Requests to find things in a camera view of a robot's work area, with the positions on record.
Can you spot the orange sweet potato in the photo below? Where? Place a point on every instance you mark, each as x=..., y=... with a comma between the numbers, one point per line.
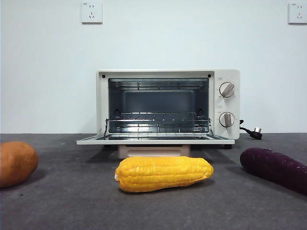
x=14, y=163

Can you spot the yellow corn cob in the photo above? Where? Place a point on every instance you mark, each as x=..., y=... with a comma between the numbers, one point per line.
x=164, y=175

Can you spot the white wall socket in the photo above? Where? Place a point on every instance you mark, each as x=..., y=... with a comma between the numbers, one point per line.
x=92, y=13
x=298, y=13

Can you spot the cream toaster oven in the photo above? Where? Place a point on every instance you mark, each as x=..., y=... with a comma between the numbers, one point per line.
x=227, y=105

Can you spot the cream oven knob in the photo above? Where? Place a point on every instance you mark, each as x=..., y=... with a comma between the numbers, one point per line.
x=227, y=89
x=226, y=119

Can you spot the purple eggplant with green stem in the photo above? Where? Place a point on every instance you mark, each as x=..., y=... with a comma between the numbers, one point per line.
x=271, y=165

